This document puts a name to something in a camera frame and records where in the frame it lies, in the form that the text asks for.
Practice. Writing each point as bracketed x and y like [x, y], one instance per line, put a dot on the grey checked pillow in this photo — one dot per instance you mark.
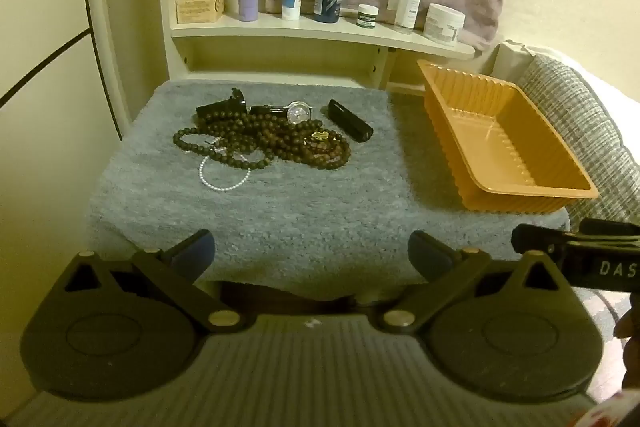
[575, 117]

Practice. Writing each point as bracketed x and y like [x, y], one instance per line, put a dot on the person's right hand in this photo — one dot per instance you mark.
[630, 327]

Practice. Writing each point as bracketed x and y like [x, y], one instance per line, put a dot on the white cream jar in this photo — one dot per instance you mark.
[444, 24]

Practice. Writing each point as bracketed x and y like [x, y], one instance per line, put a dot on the white pillow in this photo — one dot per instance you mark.
[510, 57]

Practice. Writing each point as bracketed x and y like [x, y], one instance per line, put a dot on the cream curved vanity frame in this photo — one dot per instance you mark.
[100, 32]

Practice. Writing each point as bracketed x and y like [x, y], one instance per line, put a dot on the grey fluffy mat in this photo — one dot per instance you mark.
[310, 217]

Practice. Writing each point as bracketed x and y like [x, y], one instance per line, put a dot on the silver wristwatch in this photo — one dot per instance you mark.
[299, 112]

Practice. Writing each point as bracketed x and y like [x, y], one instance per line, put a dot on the small green label jar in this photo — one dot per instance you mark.
[367, 17]

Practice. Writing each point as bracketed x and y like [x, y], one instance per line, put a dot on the black rectangular case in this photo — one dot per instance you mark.
[350, 121]

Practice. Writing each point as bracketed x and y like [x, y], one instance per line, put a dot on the tan cardboard box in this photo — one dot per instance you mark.
[200, 8]

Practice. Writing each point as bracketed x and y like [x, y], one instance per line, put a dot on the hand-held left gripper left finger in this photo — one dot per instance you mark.
[195, 252]

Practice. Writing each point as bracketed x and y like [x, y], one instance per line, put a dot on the orange plastic tray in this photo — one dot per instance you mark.
[500, 127]

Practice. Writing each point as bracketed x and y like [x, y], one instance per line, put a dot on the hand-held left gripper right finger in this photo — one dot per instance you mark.
[427, 254]

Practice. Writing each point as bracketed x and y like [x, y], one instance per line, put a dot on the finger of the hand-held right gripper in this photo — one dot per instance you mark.
[535, 238]
[610, 227]

